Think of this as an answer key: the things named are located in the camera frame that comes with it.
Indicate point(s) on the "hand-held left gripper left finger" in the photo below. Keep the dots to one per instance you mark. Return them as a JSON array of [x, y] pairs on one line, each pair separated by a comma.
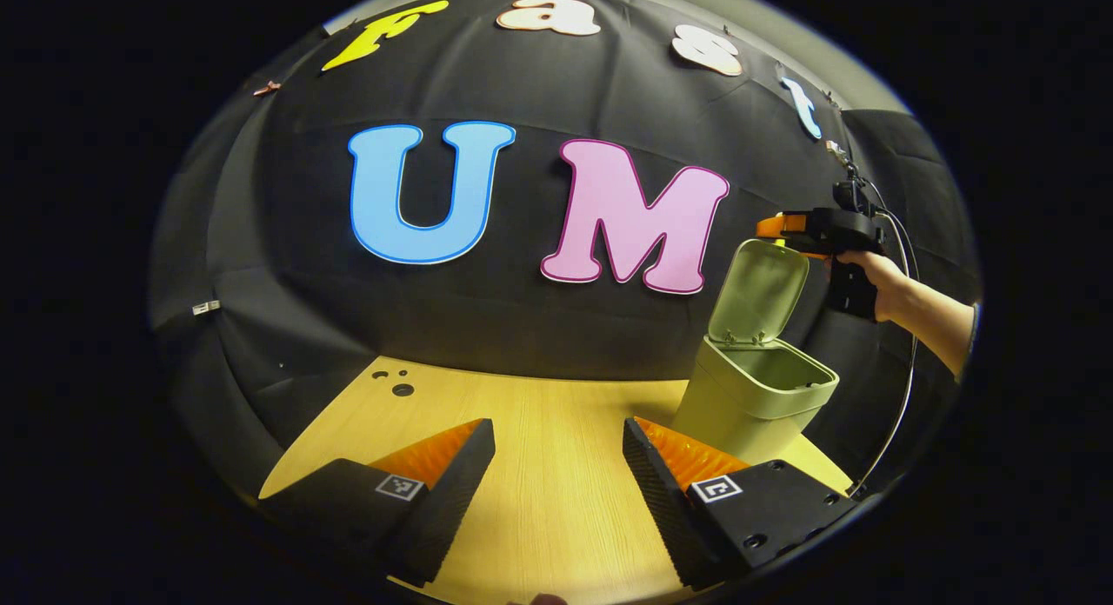
[[452, 501]]

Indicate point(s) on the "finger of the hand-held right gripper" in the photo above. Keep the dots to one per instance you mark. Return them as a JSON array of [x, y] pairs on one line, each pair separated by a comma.
[[769, 227]]

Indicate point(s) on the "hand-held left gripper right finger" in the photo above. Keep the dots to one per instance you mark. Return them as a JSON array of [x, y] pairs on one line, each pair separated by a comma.
[[656, 501]]

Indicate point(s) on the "pale green desktop garbage bin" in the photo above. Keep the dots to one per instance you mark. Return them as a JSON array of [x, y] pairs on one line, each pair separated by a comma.
[[739, 405]]

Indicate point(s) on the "wooden desktop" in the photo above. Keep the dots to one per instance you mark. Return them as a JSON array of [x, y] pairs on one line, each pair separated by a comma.
[[556, 466]]

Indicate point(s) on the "black backdrop cloth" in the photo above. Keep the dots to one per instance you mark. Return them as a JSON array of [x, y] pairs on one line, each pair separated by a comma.
[[522, 327]]

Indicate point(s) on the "silver cloth clip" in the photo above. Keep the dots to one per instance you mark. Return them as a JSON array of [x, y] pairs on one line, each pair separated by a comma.
[[206, 307]]

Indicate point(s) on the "copper cloth clip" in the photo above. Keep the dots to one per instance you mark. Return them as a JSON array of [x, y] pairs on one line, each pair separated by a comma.
[[267, 88]]

